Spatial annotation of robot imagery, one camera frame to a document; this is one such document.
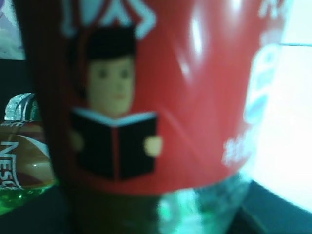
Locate red label cola bottle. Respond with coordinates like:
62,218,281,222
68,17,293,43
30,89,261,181
13,0,293,234

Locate green Sprite bottle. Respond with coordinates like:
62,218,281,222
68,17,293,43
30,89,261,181
0,179,59,216

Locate clear water bottle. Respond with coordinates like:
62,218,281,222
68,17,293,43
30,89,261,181
4,93,41,121

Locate brown Nescafe coffee bottle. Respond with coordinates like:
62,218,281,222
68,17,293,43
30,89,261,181
0,120,55,190

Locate white blueberry yogurt bottle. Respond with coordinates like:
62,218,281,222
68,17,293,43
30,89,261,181
0,0,25,60

